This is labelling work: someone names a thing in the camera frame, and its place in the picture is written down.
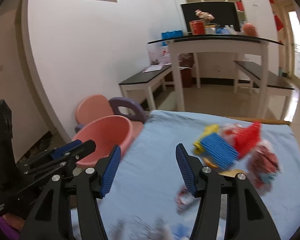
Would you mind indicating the dark red wrapper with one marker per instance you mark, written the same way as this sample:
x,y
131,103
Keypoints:
x,y
263,166

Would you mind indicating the yellow fruit peel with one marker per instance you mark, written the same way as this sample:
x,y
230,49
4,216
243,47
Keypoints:
x,y
228,173

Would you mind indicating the pink and purple kid chair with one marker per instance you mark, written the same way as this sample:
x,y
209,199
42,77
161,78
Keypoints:
x,y
98,106

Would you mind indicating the pink flower bouquet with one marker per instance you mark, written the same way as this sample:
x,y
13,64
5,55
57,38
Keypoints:
x,y
206,17

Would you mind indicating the dark red box under table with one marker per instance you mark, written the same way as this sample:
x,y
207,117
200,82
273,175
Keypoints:
x,y
186,62

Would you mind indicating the pink plastic bag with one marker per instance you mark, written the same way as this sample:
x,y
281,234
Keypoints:
x,y
229,132

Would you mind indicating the light blue table cloth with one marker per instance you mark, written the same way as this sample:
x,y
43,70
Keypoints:
x,y
141,203

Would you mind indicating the left black top bench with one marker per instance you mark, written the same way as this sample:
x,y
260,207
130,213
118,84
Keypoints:
x,y
145,81

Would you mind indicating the small red white wrapper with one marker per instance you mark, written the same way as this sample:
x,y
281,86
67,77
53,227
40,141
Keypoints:
x,y
184,200

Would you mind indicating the red foam net sleeve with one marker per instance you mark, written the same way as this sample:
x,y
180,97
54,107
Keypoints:
x,y
246,139

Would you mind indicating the blue foam net sleeve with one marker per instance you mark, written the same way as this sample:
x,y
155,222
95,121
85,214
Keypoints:
x,y
222,154

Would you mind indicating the white paper on bench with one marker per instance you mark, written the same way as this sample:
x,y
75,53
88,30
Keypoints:
x,y
153,68

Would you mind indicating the blue box behind table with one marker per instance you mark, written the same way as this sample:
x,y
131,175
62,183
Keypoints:
x,y
170,35

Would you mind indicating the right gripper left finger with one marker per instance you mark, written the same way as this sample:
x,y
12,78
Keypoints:
x,y
50,217

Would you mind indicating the orange round ball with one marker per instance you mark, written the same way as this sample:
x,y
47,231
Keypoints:
x,y
249,30

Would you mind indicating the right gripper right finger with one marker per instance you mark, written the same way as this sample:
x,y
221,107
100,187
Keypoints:
x,y
246,216

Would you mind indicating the black bench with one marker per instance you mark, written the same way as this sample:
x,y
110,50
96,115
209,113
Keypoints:
x,y
275,85
145,81

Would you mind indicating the right black top bench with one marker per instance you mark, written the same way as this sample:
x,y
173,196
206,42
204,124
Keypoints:
x,y
275,85

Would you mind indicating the pink plastic bucket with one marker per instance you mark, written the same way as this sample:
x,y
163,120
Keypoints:
x,y
105,132

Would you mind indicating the white table with black top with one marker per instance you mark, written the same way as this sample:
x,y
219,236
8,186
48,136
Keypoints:
x,y
224,43

